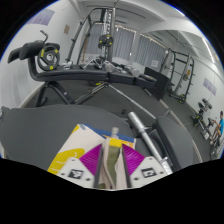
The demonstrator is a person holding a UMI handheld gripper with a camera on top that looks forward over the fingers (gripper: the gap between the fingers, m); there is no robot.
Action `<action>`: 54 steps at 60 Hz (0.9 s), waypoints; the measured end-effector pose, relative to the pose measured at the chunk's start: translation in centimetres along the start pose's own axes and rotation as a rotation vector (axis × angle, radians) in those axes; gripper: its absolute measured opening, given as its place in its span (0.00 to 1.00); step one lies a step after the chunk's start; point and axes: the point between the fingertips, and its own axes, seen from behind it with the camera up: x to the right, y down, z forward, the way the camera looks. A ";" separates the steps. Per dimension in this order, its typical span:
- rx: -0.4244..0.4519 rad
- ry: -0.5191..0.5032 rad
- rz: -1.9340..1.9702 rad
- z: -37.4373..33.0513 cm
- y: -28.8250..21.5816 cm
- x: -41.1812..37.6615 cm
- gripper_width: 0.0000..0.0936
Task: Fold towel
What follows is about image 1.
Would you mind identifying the silver barbell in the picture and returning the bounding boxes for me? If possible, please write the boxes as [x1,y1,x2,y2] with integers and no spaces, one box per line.
[109,84,173,174]

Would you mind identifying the black yellow exercise machine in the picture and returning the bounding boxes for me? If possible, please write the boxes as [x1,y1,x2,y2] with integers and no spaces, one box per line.
[189,98,218,138]

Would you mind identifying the person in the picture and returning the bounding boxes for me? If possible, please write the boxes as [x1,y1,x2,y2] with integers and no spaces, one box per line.
[209,110,224,148]

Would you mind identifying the chrome cable handles group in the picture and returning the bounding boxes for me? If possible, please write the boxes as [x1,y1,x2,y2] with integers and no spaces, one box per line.
[64,56,141,76]

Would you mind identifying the grey cable machine frame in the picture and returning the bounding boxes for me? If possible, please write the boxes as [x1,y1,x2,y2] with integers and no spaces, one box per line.
[66,7,116,66]

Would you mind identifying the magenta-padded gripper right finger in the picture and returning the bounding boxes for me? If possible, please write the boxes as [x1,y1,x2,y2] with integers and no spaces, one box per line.
[121,143,168,189]

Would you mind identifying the black power rack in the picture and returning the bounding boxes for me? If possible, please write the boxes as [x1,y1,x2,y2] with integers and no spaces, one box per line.
[159,48,196,104]

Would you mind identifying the purple poster pair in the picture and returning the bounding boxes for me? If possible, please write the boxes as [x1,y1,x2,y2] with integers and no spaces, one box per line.
[202,77,219,97]

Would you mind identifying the grey window curtain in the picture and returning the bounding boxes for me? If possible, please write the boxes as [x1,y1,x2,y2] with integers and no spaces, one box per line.
[84,23,136,61]
[134,33,168,68]

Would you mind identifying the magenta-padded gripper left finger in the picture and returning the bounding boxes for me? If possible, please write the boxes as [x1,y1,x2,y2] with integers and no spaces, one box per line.
[57,143,104,190]

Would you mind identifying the black padded workout bench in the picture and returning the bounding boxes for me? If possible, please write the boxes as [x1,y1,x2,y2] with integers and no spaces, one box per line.
[0,104,194,171]

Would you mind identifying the purple wall poster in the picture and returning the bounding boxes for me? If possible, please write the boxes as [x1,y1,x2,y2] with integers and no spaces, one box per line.
[26,8,56,27]

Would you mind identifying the black box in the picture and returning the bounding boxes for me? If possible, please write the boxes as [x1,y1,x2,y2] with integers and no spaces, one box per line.
[143,66,172,101]

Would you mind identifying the black yellow-marked weight plate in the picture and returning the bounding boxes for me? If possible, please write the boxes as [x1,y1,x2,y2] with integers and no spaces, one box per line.
[36,44,62,72]

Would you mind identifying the small black yellow weight plate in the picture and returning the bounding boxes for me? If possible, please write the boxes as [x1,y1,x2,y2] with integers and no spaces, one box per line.
[98,33,114,50]

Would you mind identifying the black roller-pad weight bench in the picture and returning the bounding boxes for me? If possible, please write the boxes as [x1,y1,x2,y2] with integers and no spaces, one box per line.
[7,39,158,108]

